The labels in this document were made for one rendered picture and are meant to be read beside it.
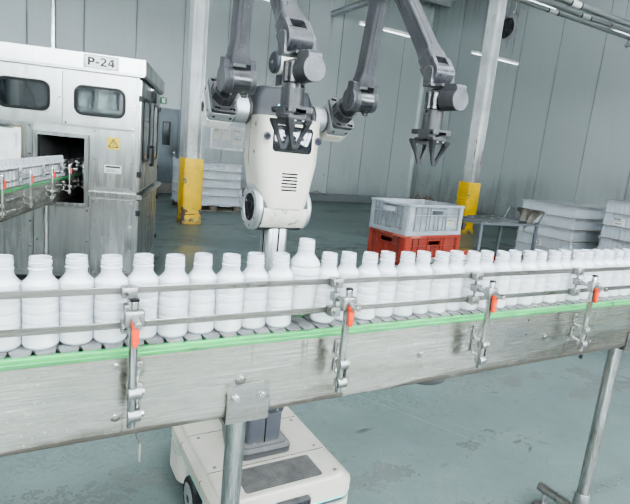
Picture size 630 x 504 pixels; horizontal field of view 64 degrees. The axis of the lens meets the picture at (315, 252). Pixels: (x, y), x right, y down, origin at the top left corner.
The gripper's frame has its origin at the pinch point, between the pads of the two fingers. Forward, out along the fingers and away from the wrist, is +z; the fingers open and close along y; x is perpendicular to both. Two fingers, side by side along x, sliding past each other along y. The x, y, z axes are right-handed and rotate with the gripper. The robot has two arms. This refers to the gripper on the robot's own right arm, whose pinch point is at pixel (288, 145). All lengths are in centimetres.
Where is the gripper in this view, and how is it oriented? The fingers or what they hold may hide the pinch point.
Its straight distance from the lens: 127.0
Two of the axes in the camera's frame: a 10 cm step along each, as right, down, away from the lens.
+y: 4.9, 2.0, -8.5
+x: 8.7, -0.1, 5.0
